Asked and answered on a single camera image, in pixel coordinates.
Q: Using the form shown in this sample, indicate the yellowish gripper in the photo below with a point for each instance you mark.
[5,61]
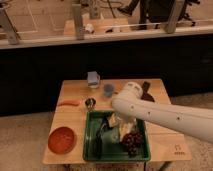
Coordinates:
[126,120]

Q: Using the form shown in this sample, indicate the yellow banana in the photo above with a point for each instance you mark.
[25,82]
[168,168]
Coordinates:
[122,130]

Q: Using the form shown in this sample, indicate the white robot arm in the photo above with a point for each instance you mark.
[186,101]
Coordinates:
[195,122]

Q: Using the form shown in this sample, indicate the blue plastic cup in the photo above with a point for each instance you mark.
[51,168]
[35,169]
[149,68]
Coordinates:
[108,90]

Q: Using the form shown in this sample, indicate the small metal cup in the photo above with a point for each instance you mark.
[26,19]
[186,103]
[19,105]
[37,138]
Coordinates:
[90,103]

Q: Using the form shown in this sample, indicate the dark grape bunch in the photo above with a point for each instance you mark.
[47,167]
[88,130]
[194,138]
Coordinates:
[132,142]

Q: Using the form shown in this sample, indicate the purple bowl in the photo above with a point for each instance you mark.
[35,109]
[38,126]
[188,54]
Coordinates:
[147,97]

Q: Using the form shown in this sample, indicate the green plastic tray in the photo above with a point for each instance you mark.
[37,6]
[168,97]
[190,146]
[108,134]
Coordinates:
[110,149]

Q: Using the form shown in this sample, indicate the black brush tool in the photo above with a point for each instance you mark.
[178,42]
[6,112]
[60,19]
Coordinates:
[98,140]

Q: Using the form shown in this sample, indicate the orange carrot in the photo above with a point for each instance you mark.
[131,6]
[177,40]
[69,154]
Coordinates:
[69,102]

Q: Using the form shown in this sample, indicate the wooden table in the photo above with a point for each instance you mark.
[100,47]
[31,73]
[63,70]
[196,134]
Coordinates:
[165,145]

